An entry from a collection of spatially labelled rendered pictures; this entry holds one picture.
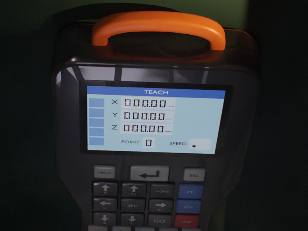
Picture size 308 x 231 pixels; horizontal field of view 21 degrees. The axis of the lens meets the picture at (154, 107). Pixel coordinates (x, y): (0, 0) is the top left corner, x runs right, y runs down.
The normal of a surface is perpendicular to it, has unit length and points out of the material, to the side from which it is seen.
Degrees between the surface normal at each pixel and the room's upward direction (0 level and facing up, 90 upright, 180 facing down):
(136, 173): 0
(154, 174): 0
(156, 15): 90
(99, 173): 0
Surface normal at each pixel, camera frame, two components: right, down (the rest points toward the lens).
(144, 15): -0.01, -0.65
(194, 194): 0.00, 0.76
